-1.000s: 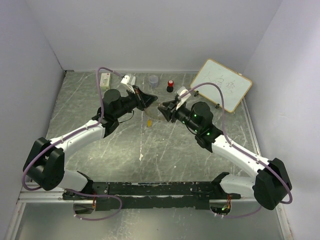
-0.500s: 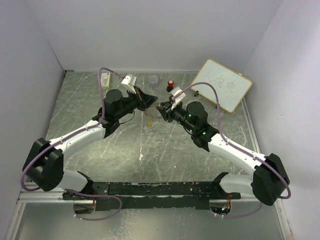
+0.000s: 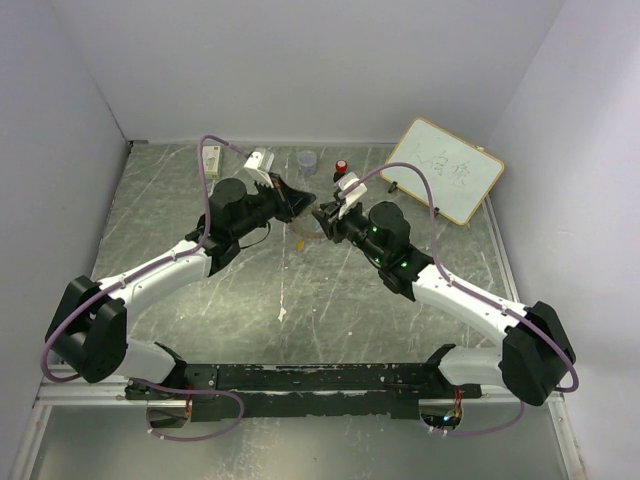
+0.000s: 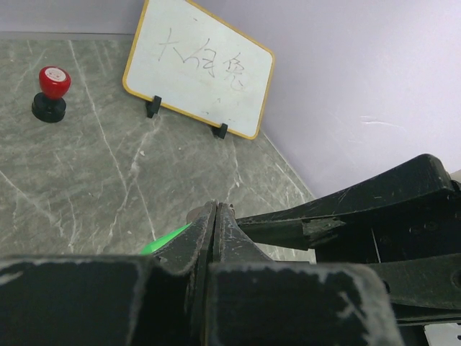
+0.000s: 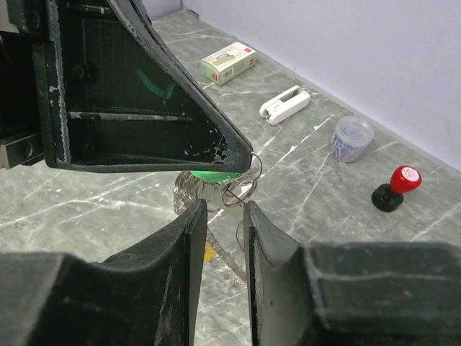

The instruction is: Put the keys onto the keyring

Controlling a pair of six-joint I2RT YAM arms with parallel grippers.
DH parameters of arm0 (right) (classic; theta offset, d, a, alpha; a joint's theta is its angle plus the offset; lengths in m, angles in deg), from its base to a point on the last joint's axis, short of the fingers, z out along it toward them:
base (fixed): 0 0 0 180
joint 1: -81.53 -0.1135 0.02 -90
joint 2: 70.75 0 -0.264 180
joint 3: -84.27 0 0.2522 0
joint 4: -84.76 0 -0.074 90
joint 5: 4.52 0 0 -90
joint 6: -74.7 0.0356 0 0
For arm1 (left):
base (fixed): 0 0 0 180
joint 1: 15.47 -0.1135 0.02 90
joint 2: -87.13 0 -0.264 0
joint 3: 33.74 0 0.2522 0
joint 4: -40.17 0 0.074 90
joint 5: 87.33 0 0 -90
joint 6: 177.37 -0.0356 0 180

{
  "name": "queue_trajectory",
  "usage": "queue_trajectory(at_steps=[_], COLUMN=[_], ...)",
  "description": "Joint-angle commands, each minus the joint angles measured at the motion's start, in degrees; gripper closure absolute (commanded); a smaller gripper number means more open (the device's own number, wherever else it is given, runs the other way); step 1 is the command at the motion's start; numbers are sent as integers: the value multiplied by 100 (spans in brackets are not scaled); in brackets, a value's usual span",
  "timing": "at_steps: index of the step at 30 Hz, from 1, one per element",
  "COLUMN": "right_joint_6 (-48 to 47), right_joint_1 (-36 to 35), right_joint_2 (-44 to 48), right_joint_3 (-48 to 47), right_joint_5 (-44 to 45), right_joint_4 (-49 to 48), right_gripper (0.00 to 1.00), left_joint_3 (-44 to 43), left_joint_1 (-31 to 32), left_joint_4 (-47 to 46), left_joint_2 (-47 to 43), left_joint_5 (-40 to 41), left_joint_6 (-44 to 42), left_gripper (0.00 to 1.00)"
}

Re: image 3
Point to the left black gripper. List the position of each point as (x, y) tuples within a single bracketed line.
[(295, 203)]

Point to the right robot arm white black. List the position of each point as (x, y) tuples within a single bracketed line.
[(531, 352)]

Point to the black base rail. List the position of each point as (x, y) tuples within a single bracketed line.
[(295, 391)]

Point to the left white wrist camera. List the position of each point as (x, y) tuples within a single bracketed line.
[(258, 166)]

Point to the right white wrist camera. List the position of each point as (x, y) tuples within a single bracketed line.
[(350, 189)]

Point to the red black stamp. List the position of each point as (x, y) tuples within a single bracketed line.
[(341, 168)]

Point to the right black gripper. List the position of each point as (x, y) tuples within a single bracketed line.
[(332, 228)]

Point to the small whiteboard yellow frame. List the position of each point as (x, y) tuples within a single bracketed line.
[(460, 175)]

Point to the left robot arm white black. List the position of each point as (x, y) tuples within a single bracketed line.
[(89, 331)]

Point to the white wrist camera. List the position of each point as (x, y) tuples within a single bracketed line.
[(258, 166), (350, 189)]

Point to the clear jar of paperclips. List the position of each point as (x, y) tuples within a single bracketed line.
[(307, 162)]

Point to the metal disc with keyrings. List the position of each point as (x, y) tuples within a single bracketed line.
[(308, 229)]

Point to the green white staples box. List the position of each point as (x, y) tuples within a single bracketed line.
[(211, 160)]

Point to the aluminium frame rail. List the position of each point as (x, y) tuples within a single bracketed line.
[(108, 392)]

